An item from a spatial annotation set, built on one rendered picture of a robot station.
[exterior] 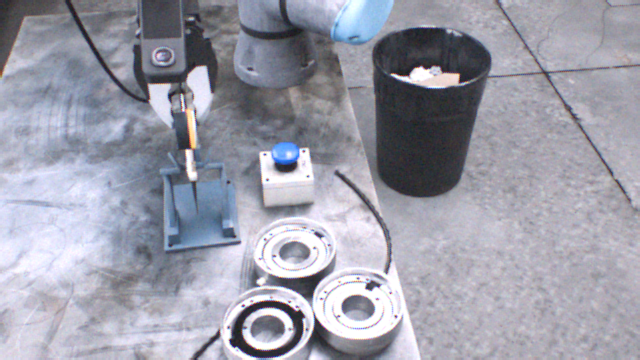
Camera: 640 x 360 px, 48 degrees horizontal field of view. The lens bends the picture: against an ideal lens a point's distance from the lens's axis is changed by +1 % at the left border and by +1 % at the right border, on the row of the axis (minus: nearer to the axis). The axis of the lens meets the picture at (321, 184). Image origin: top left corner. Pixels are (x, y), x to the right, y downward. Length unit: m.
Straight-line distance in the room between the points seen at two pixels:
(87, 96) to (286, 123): 0.35
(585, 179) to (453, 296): 0.67
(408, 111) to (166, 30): 1.28
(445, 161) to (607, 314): 0.60
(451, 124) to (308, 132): 0.95
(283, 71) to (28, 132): 0.42
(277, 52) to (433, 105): 0.83
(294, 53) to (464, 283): 0.98
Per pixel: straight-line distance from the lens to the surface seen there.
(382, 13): 1.14
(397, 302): 0.85
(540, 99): 2.72
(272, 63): 1.22
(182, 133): 0.88
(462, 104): 2.00
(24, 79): 1.37
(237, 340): 0.82
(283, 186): 0.98
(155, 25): 0.78
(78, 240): 1.01
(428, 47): 2.23
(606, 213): 2.30
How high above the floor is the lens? 1.48
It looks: 41 degrees down
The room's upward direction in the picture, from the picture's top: 1 degrees counter-clockwise
